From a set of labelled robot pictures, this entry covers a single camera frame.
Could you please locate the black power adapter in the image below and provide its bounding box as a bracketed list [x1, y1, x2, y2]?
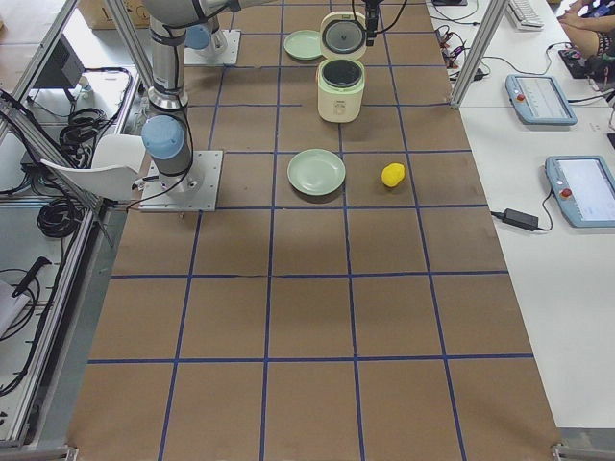
[502, 208, 538, 231]

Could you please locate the white keyboard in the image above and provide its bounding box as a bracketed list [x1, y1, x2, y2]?
[505, 0, 544, 32]

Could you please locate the near teach pendant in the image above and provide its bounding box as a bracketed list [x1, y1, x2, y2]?
[544, 156, 614, 228]

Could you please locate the cardboard box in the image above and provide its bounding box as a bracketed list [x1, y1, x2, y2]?
[76, 0, 151, 31]

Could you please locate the white plastic chair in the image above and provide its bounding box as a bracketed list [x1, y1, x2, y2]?
[41, 134, 146, 202]

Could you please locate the aluminium frame post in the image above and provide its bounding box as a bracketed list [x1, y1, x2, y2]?
[450, 0, 507, 109]

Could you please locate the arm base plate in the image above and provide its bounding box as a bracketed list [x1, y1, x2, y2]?
[184, 29, 241, 67]
[137, 150, 223, 212]

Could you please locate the yellow toy bell pepper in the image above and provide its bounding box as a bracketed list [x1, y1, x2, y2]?
[381, 162, 406, 188]

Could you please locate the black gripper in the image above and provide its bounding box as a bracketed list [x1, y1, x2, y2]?
[363, 0, 381, 46]

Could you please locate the teach pendant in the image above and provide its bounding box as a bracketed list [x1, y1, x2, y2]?
[544, 156, 614, 228]
[504, 74, 578, 126]

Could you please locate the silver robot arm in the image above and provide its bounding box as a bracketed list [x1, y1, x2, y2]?
[141, 0, 260, 195]
[185, 1, 381, 52]

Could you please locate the far teach pendant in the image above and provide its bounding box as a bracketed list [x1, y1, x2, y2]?
[504, 74, 578, 126]

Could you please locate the white rice cooker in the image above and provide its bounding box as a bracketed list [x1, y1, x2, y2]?
[316, 11, 366, 124]

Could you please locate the green plate near arm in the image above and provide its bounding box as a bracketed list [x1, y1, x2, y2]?
[287, 149, 346, 196]
[283, 30, 321, 61]

